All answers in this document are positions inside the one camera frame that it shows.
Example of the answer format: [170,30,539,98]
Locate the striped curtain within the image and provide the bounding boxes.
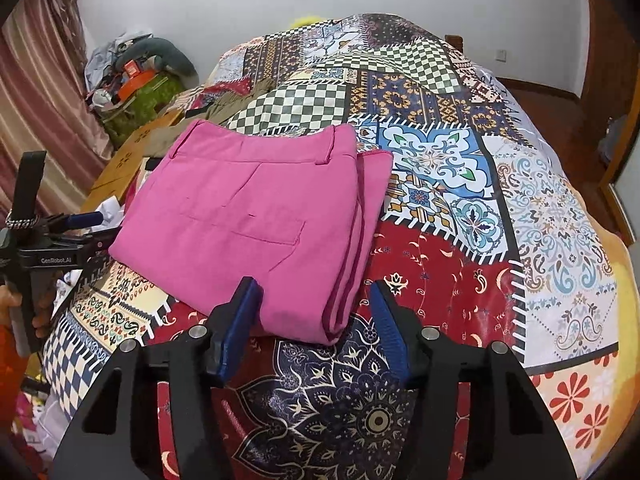
[0,0,115,222]

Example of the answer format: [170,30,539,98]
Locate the pink pants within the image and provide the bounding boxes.
[107,121,395,346]

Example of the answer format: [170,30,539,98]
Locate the grey long pillow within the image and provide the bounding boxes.
[119,37,199,79]

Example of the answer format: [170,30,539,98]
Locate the person's left hand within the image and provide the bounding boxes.
[31,300,54,343]

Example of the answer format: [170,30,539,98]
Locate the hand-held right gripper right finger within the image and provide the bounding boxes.
[369,279,579,480]

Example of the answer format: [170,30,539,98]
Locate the wooden bench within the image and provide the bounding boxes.
[80,109,184,214]

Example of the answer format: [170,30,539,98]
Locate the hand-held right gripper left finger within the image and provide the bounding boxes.
[52,276,264,480]

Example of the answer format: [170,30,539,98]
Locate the black white braided strap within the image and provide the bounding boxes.
[4,214,42,232]

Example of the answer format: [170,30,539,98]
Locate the olive green garment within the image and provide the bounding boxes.
[145,89,272,161]

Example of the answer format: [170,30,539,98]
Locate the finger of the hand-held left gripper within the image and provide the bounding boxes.
[84,227,124,257]
[46,211,105,234]

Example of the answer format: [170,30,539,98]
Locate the red patterned cloth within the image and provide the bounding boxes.
[187,79,252,111]

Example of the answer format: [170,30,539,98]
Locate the patchwork printed blanket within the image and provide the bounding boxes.
[42,12,640,480]

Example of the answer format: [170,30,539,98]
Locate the colourful cloth heap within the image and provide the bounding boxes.
[11,379,77,462]

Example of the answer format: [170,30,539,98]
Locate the orange box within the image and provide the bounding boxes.
[118,60,157,104]

